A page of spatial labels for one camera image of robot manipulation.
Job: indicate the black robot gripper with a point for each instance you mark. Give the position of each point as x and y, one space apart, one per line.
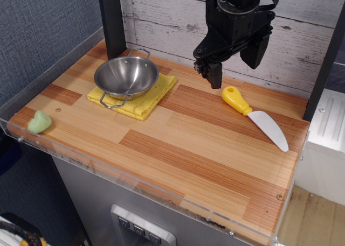
234 26

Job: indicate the stainless steel two-handled bowl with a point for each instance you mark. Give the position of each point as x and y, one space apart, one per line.
126 78

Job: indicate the folded yellow cloth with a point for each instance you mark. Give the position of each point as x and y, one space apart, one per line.
140 107

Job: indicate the clear acrylic table guard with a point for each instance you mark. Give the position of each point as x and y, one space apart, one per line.
195 167

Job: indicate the silver dispenser button panel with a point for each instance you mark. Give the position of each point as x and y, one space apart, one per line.
132 229

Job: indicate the light green toy piece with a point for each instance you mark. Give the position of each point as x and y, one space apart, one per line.
39 123

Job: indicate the yellow-handled toy knife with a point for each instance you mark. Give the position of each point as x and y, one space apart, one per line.
233 97

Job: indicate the dark vertical post right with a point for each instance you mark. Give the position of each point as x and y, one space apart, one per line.
326 67

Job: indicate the white aluminium rail block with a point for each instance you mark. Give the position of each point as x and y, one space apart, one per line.
326 131

